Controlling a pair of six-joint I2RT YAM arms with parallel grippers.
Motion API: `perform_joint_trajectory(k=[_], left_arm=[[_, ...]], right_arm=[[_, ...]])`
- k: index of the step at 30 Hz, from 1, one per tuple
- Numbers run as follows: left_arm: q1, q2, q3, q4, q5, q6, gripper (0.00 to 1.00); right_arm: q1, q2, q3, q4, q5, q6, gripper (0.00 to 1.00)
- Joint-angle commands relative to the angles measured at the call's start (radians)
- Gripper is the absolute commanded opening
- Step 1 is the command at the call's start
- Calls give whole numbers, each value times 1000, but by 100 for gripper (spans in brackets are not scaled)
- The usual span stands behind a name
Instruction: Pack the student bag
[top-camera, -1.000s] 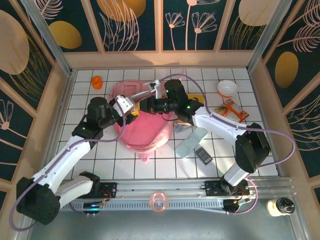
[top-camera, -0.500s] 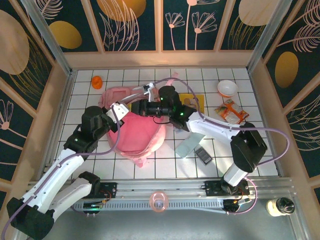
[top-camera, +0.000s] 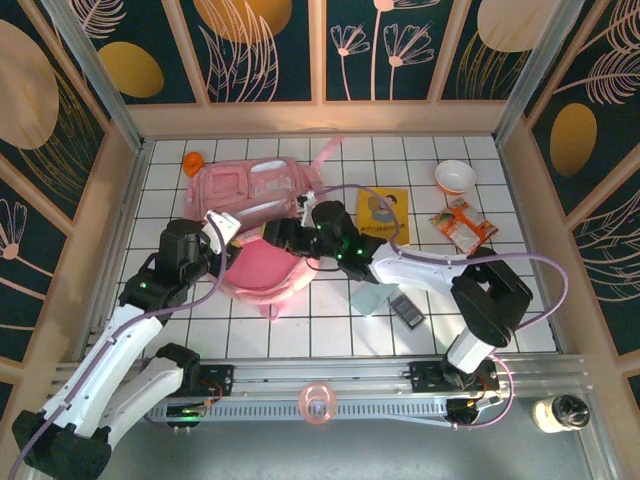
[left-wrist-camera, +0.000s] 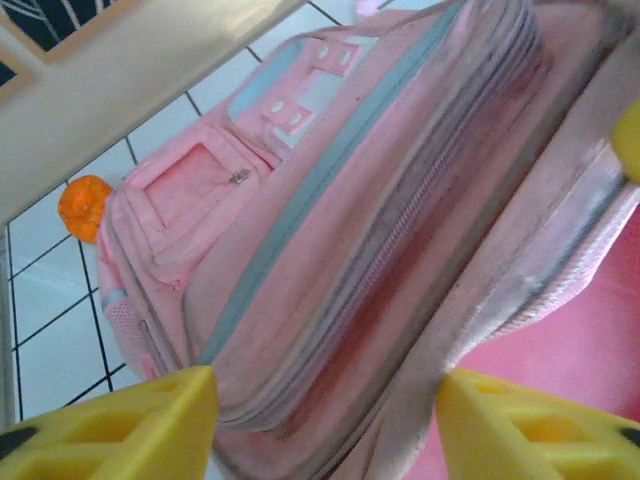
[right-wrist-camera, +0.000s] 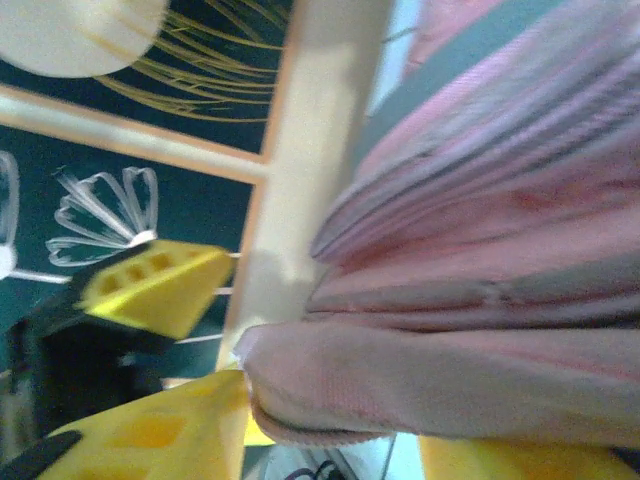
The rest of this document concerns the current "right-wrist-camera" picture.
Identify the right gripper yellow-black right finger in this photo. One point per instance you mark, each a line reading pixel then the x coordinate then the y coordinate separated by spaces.
pixel 500 465

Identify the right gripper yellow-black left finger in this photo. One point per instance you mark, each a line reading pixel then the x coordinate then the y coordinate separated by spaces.
pixel 150 440

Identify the yellow-black finger of the left gripper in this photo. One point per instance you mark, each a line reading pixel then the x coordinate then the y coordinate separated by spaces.
pixel 160 295

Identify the pink backpack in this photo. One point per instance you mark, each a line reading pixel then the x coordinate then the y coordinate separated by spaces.
pixel 450 250

